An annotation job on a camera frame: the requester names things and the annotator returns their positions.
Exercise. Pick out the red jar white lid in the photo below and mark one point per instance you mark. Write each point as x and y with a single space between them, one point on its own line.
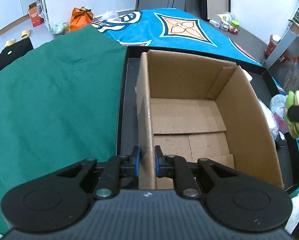
273 42

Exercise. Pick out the black bag with white dot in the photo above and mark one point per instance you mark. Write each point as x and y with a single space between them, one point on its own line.
15 51

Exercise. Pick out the orange cardboard box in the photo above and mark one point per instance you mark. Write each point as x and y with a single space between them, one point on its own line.
34 11

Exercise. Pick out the black shallow tray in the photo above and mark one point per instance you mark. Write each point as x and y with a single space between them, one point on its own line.
262 83

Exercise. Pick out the yellow slipper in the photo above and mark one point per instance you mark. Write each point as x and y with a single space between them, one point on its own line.
9 43
25 34

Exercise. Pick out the orange gift bag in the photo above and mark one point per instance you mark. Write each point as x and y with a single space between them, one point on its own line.
80 17

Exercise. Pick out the red round toy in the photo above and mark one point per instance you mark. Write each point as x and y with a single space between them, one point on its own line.
233 30

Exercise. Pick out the green cloth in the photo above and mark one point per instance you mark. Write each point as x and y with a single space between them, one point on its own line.
59 104

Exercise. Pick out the clear plastic bag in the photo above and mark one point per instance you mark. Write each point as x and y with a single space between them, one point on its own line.
275 115

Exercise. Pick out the brown cardboard box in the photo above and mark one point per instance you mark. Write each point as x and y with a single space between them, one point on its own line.
198 107

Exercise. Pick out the small white box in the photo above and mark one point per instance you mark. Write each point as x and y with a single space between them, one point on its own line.
214 23

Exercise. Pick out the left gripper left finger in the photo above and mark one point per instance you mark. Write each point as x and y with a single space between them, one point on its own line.
119 172

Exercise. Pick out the plush hamburger toy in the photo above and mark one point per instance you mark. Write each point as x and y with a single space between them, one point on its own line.
292 99

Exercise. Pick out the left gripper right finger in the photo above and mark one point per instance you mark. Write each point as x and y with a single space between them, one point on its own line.
181 172

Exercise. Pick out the grey shelf unit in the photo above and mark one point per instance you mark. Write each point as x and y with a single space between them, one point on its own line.
287 39

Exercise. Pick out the green plastic cup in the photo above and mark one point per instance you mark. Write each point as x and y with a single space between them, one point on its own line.
235 24

